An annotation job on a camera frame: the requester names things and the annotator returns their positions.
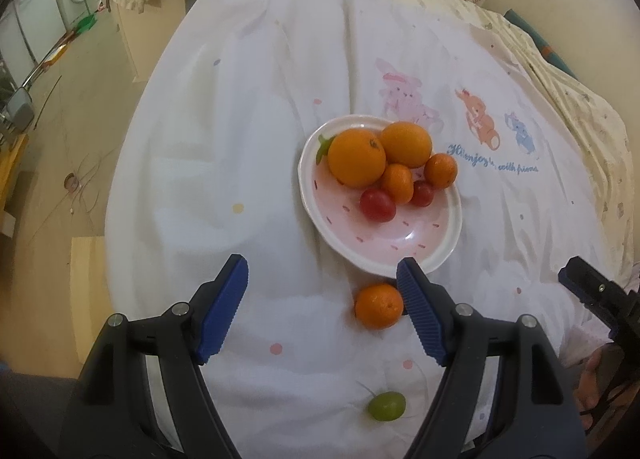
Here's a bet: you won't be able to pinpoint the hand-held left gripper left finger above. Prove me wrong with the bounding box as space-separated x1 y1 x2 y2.
59 254 249 459

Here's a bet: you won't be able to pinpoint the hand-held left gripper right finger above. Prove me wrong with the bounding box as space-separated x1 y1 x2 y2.
396 257 588 459

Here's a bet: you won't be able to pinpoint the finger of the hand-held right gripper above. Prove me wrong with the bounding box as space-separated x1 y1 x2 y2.
558 255 626 312

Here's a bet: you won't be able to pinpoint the big mandarin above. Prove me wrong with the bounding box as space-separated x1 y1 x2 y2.
355 283 404 330

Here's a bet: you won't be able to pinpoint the pink strawberry pattern plate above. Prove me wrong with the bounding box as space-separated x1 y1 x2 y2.
298 114 463 276

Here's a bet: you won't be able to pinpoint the large red cherry tomato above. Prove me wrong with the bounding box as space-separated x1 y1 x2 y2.
360 189 397 223

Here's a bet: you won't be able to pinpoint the small red cherry tomato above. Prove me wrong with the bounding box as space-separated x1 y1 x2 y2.
411 180 435 208

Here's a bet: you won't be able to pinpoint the small mandarin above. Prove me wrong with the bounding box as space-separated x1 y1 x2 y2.
381 163 415 205
424 152 458 189

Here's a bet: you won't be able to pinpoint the large orange with stem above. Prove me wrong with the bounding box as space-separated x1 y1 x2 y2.
327 128 387 190

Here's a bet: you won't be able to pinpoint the large smooth orange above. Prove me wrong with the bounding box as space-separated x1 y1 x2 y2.
381 122 433 170

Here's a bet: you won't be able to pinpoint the person's right hand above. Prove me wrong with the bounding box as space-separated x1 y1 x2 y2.
575 344 632 432

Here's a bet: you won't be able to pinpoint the green round fruit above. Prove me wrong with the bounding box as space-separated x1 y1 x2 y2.
368 391 407 421

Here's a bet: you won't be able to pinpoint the cream patterned quilt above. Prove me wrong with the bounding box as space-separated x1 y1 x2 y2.
295 0 640 260

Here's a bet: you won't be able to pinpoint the white printed blanket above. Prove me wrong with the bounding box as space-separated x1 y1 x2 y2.
105 0 640 459

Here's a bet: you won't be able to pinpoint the dark grey trouser leg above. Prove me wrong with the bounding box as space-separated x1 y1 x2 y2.
0 364 66 459

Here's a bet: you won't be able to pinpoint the teal pillow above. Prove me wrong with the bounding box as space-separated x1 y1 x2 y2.
502 9 581 80

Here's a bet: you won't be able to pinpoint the yellow wooden chair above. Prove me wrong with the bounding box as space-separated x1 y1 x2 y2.
0 132 31 240

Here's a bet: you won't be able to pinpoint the cream sofa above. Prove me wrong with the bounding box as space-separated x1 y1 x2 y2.
107 0 186 82

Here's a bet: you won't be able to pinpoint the white kitchen cabinets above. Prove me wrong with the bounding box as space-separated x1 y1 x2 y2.
0 0 68 85

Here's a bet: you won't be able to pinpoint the thin wire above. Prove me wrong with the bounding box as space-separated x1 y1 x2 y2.
30 149 121 240

